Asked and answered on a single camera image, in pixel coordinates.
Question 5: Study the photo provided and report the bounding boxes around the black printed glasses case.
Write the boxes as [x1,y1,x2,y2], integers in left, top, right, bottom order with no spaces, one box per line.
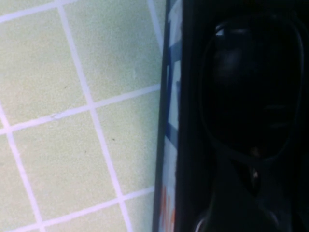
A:
[151,0,309,232]

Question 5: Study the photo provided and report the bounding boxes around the black framed glasses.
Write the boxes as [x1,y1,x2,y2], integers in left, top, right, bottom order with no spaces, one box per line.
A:
[194,14,305,232]

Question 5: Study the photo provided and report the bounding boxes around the green checked tablecloth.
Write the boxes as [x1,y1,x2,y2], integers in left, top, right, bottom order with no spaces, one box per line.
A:
[0,0,168,232]

